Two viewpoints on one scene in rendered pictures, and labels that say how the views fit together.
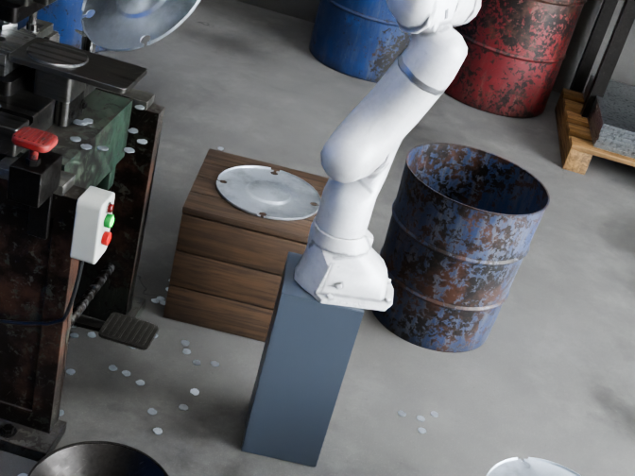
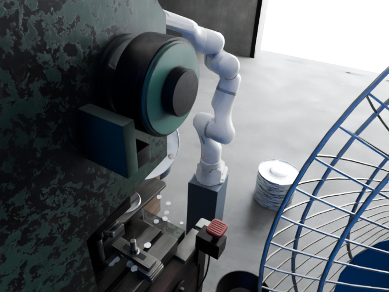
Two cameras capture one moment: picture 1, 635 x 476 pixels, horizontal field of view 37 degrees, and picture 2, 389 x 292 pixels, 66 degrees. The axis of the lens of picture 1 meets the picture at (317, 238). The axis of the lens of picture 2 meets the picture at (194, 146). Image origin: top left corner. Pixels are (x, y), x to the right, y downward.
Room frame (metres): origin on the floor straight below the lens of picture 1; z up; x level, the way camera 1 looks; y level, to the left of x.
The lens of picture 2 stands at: (1.26, 1.20, 1.55)
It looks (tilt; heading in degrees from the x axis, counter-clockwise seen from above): 33 degrees down; 298
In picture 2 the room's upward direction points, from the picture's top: 3 degrees clockwise
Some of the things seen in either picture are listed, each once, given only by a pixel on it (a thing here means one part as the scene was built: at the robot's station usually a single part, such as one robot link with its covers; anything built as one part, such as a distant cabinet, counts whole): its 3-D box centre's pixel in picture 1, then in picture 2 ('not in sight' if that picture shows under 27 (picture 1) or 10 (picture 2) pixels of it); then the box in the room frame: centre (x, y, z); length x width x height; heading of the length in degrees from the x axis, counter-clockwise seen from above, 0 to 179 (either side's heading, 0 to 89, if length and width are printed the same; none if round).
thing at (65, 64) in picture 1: (76, 90); (133, 206); (1.84, 0.57, 0.72); 0.25 x 0.14 x 0.14; 87
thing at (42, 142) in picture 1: (33, 154); (216, 234); (1.51, 0.53, 0.72); 0.07 x 0.06 x 0.08; 87
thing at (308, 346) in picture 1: (301, 361); (206, 205); (1.80, -0.04, 0.23); 0.18 x 0.18 x 0.45; 4
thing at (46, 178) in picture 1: (32, 200); (209, 251); (1.52, 0.53, 0.62); 0.10 x 0.06 x 0.20; 177
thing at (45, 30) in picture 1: (33, 27); not in sight; (2.02, 0.73, 0.76); 0.17 x 0.06 x 0.10; 177
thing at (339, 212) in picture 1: (362, 168); (207, 135); (1.84, -0.05, 0.71); 0.18 x 0.11 x 0.25; 162
